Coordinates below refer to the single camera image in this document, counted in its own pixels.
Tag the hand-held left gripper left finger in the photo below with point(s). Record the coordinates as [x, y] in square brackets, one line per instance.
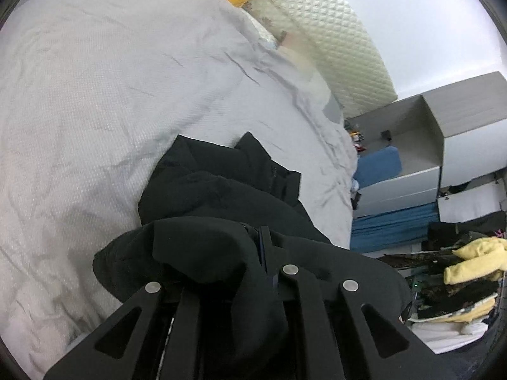
[186, 324]

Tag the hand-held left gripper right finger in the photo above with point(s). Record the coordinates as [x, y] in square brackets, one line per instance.
[266, 257]

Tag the black puffer jacket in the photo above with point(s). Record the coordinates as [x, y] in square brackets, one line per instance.
[222, 198]

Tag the blue curtain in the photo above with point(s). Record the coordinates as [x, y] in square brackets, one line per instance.
[392, 229]

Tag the blue folded cloth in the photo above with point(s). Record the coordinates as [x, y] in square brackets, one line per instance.
[380, 164]

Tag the group of small bottles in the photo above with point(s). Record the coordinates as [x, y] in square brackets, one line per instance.
[355, 136]

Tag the small black device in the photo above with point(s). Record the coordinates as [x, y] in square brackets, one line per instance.
[386, 135]

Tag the beige grey striped pillow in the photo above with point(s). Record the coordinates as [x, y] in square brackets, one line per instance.
[313, 79]

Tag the white cloth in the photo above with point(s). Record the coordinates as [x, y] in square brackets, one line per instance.
[443, 334]

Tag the yellow garment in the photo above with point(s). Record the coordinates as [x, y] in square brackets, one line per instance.
[475, 261]

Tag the grey bedsheet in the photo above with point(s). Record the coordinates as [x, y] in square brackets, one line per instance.
[119, 87]

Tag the cream quilted headboard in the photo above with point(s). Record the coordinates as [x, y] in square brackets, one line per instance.
[336, 39]

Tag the grey white nightstand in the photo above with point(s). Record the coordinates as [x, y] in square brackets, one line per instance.
[467, 146]

